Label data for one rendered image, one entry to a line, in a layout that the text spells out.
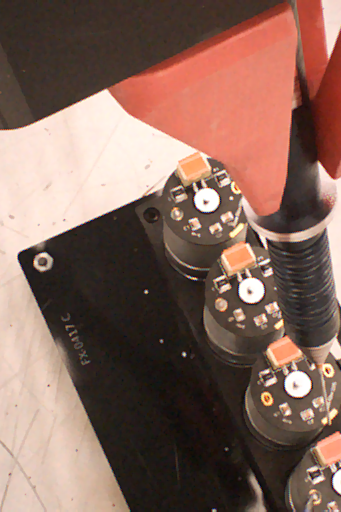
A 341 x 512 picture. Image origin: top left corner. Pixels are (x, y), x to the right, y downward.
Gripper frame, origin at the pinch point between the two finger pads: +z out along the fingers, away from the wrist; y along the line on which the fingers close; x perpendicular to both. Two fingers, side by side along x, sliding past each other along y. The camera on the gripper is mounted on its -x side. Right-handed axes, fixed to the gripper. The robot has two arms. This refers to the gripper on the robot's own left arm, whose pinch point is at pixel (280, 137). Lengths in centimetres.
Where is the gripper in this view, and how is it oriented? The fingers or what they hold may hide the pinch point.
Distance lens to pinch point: 20.6
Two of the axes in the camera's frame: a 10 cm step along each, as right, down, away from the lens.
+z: 1.8, 5.3, 8.3
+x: -4.2, -7.2, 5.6
